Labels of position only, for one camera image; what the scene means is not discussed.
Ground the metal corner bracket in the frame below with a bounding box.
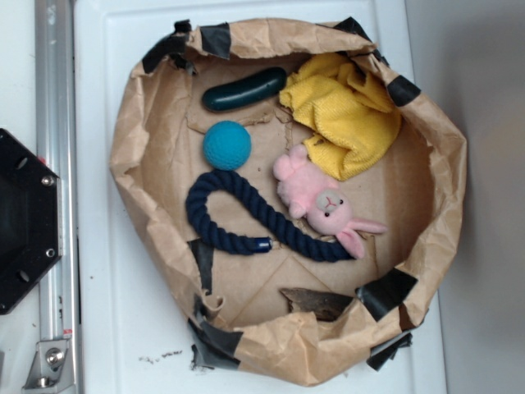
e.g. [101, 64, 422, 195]
[21, 339, 74, 393]

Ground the aluminium extrusion rail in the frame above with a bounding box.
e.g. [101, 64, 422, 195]
[34, 1, 80, 341]

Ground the brown paper bag bin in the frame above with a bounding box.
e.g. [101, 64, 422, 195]
[110, 18, 467, 386]

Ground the blue textured ball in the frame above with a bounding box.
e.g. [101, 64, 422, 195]
[203, 121, 252, 171]

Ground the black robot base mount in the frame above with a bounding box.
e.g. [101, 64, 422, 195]
[0, 129, 61, 315]

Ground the navy blue rope toy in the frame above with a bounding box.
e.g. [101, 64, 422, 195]
[185, 169, 357, 263]

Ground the dark green rubber cucumber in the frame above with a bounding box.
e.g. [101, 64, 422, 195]
[202, 66, 287, 112]

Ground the yellow towel cloth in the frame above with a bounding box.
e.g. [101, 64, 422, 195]
[280, 53, 402, 181]

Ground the pink plush bunny toy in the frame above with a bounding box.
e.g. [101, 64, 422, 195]
[272, 144, 386, 259]

